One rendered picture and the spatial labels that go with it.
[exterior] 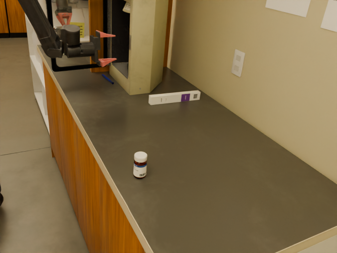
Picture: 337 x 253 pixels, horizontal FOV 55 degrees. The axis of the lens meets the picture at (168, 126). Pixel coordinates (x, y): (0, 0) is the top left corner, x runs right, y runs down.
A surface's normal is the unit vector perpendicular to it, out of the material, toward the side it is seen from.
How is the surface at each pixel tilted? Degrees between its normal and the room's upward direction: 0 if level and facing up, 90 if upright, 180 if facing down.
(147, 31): 90
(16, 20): 90
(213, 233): 0
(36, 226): 0
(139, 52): 90
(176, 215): 0
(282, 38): 90
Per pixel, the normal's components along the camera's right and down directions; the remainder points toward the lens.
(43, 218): 0.09, -0.88
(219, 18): -0.88, 0.15
